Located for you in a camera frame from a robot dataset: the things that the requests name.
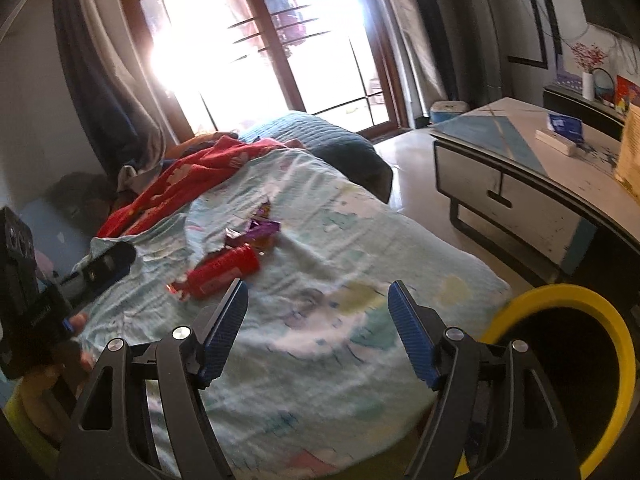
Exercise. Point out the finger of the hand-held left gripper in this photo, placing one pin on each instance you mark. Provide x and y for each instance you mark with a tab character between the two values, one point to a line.
112	260

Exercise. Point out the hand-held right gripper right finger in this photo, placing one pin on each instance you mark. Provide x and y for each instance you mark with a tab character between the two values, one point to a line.
410	330

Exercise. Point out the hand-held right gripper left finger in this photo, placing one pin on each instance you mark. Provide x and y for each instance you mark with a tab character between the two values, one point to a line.
225	325

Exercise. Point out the red cylindrical snack packet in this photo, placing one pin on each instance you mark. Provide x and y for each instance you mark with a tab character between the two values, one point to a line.
225	270

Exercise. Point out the yellow rimmed bin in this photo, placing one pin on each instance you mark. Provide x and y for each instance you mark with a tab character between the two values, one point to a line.
565	292

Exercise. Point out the person's left hand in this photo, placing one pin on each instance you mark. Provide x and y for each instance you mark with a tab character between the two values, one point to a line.
80	322

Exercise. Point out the dark cloth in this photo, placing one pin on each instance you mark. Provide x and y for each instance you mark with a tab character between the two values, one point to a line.
82	195

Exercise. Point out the red patterned blanket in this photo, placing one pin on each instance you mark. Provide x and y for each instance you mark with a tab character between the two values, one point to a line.
175	185

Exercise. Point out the purple snack wrapper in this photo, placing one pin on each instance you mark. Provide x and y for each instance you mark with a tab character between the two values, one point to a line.
262	230

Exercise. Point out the light blue cartoon printed blanket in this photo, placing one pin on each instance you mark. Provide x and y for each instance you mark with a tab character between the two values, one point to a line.
325	270

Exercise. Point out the orange snack wrapper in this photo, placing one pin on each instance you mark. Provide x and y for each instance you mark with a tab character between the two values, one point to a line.
261	210

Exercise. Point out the white coffee table with drawers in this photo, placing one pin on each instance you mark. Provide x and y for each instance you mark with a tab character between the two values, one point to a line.
480	180

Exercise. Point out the beige and blue curtain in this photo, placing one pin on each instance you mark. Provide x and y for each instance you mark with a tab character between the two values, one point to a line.
105	85

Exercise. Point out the teal quilted cushion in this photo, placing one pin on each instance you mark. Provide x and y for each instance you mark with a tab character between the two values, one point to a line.
325	135

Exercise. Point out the light blue plastic container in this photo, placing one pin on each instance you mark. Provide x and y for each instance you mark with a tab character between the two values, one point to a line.
450	112

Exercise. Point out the white long box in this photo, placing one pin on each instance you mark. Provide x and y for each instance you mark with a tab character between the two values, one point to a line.
555	142

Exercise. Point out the blue box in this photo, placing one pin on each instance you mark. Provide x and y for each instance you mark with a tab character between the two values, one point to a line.
567	125

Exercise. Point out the brown framed glass door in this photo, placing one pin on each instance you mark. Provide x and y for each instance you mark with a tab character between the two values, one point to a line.
385	60

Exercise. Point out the dark low cabinet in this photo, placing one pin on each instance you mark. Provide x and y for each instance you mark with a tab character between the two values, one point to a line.
575	102

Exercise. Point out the beige paper sheet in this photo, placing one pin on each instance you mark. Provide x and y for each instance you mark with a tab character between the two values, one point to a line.
630	150

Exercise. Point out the white vase with pink flowers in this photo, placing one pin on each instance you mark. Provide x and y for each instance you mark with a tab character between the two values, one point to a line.
588	87

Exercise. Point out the round framed ornament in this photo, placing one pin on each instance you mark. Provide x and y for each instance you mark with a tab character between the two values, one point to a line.
604	87

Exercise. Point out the colourful picture card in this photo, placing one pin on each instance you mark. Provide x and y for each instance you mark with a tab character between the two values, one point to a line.
629	95

